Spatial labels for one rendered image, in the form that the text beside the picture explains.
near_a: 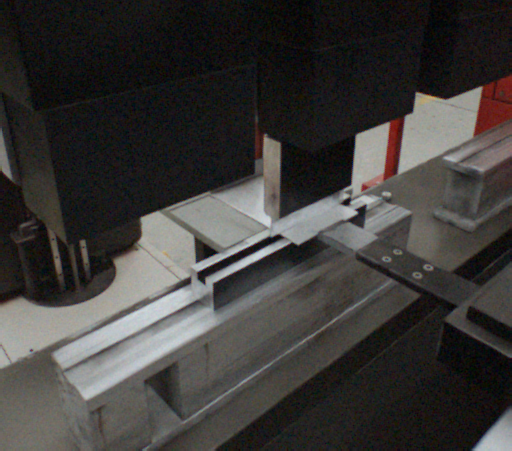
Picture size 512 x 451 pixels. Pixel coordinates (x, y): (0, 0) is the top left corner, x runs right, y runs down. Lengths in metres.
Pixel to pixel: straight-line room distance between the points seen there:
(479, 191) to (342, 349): 0.32
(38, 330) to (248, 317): 1.15
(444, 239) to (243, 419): 0.39
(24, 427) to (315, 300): 0.28
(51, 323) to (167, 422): 1.12
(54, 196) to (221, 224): 0.24
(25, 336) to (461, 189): 1.17
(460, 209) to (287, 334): 0.37
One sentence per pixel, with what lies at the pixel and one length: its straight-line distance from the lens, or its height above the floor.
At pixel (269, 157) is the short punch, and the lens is 0.46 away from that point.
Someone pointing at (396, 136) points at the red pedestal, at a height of 0.38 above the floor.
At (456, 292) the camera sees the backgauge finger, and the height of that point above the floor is 1.00.
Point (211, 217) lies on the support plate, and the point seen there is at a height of 1.00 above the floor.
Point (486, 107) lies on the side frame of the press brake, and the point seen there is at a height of 0.87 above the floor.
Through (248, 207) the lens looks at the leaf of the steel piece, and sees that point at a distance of 0.54.
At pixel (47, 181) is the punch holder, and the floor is 1.13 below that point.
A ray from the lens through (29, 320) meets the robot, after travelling 1.62.
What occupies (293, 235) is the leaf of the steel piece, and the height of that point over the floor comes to 1.00.
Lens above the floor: 1.27
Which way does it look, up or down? 27 degrees down
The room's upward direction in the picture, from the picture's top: straight up
